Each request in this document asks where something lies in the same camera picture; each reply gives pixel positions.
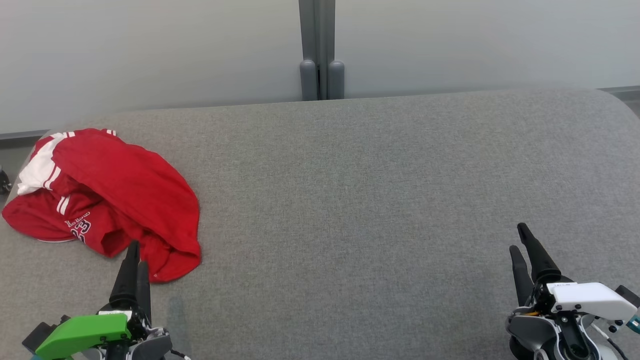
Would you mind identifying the red jersey shirt white sleeves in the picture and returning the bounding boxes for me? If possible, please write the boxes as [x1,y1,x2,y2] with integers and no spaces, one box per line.
[17,128,202,284]

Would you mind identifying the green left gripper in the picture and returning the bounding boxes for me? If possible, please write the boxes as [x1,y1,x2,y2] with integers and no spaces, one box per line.
[34,240,171,360]

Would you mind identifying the right cable teal connector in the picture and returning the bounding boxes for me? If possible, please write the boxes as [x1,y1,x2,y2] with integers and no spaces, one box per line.
[605,315,640,360]

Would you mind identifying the grey partition post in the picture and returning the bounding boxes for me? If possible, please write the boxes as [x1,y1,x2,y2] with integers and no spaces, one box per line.
[298,0,346,101]

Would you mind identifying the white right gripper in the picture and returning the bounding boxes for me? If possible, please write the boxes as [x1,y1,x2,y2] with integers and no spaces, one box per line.
[509,222,639,327]

